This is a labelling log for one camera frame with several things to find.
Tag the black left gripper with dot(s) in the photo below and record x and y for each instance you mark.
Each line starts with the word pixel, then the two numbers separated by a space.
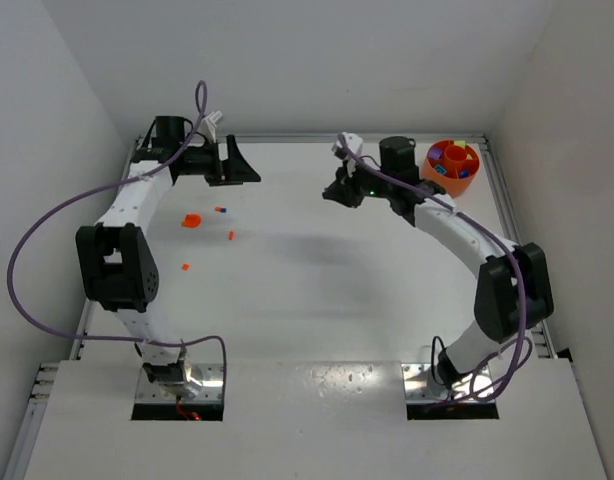
pixel 222 160

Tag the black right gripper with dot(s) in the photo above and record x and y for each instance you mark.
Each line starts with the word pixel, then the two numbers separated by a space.
pixel 347 185

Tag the purple lego brick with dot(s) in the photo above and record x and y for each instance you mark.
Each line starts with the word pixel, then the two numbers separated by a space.
pixel 435 153

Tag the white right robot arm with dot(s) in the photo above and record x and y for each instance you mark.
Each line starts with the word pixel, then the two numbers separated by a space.
pixel 513 290

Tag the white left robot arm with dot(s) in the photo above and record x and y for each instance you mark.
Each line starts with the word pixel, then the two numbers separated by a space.
pixel 118 269

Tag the orange round lego piece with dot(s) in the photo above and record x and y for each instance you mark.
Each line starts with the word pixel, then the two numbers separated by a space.
pixel 191 221

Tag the orange divided round container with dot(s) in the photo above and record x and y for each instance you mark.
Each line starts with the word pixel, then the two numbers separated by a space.
pixel 462 166

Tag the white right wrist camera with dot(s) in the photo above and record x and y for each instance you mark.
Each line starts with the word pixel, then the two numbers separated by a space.
pixel 347 145

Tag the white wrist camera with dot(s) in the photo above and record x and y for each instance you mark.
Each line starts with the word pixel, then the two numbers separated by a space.
pixel 209 125
pixel 347 145

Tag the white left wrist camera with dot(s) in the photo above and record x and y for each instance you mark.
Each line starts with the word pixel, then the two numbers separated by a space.
pixel 209 125

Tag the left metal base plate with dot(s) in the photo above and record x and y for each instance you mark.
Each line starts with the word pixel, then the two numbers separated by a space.
pixel 192 383

